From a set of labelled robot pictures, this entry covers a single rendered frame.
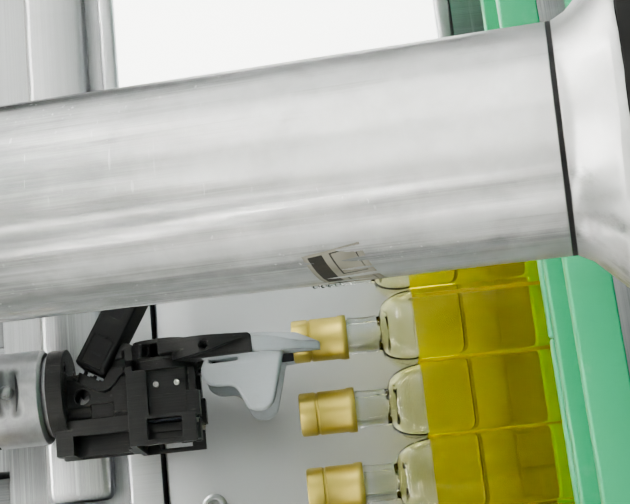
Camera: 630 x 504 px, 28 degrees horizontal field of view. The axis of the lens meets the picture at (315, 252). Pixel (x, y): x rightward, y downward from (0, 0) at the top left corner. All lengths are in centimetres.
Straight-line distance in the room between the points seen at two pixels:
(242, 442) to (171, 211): 69
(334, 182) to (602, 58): 10
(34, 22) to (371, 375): 48
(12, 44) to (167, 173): 85
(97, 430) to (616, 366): 39
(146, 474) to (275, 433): 12
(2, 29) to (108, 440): 48
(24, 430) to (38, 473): 18
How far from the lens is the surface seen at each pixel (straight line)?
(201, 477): 112
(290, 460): 112
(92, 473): 114
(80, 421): 99
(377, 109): 43
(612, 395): 88
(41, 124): 48
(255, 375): 97
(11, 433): 100
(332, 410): 98
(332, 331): 99
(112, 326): 100
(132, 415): 97
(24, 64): 128
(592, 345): 88
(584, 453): 95
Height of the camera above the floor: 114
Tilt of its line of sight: level
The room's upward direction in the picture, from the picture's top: 96 degrees counter-clockwise
